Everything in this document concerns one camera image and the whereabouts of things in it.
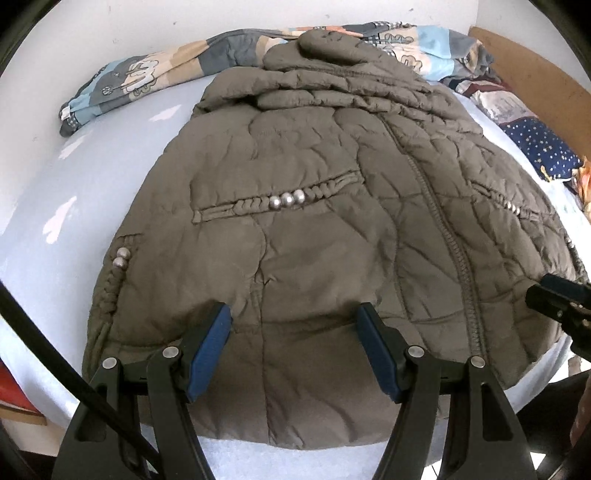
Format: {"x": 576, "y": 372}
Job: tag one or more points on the orange cloth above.
{"x": 585, "y": 184}

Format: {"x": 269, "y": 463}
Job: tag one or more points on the patchwork printed quilt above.
{"x": 138, "y": 78}

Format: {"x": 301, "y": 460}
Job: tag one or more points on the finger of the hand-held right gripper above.
{"x": 563, "y": 297}

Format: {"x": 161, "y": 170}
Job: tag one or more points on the light blue cloud bed sheet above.
{"x": 69, "y": 184}

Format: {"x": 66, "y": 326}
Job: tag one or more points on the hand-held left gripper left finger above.
{"x": 210, "y": 350}

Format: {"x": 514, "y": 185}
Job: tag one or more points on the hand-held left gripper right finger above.
{"x": 381, "y": 355}

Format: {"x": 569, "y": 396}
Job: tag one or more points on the wooden headboard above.
{"x": 545, "y": 87}

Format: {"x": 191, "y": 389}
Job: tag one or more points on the starry navy printed pillow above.
{"x": 540, "y": 138}

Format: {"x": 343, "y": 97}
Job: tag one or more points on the red plastic bag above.
{"x": 14, "y": 387}

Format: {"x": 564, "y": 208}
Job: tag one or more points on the brown quilted jacket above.
{"x": 323, "y": 230}

